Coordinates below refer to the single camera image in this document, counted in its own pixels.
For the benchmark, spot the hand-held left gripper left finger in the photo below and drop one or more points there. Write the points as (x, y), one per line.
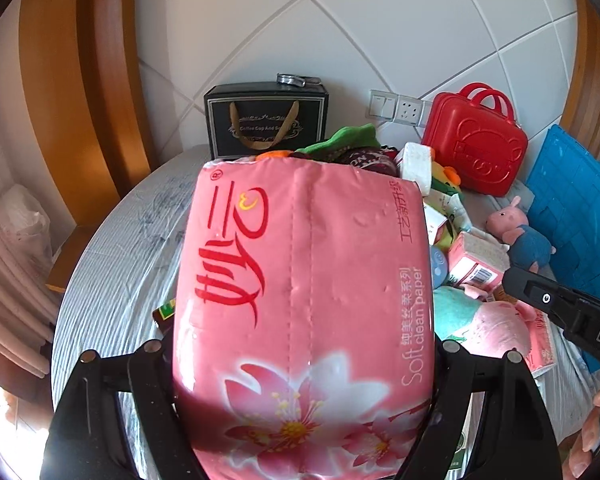
(150, 385)

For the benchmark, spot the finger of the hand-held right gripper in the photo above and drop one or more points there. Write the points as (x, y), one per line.
(535, 292)

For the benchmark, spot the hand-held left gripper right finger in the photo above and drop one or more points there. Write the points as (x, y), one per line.
(455, 375)

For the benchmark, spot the pink tissue pack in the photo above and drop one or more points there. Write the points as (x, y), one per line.
(305, 310)

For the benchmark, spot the cloth-covered round desktop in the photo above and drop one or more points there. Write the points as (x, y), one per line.
(130, 240)

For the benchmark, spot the person's right hand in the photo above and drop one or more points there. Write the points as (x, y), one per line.
(587, 440)

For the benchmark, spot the blue-shirted pig plush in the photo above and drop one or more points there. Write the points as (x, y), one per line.
(525, 242)

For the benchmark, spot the large pink pig plush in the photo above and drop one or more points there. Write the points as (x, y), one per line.
(495, 330)

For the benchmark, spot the pink floral packet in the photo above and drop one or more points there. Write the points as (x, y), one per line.
(542, 350)

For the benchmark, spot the dark brown packet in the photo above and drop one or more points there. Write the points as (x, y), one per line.
(165, 317)

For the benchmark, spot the pink and white carton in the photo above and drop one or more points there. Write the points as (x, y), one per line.
(472, 260)

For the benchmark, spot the blue plastic crate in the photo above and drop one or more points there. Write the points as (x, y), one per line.
(575, 210)

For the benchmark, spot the light blue round lid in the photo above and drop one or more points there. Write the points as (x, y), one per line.
(438, 267)

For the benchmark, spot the white wet wipes pack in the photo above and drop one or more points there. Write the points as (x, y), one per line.
(457, 210)

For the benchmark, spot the small red and white box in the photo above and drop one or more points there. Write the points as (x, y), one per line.
(435, 222)

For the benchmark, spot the yellow and orange plush toy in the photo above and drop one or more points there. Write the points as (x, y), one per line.
(447, 177)

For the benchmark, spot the wooden stool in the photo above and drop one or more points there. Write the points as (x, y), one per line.
(75, 255)

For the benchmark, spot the pale curtain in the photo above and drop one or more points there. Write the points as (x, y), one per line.
(10, 310)

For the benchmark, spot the red toy suitcase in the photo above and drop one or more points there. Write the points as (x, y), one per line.
(475, 145)

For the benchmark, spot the white plastic bag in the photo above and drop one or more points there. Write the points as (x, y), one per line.
(22, 220)

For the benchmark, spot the dark red snack packet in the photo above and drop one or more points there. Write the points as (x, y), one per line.
(370, 160)

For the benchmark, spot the green plush toy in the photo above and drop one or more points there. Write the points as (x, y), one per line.
(345, 140)

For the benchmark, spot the black gift box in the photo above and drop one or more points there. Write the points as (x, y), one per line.
(265, 120)

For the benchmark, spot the white wall socket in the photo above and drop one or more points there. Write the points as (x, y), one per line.
(409, 111)

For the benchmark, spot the white wall switch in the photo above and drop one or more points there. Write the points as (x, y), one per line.
(382, 105)

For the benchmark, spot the wooden door frame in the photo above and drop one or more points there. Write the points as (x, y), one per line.
(90, 70)

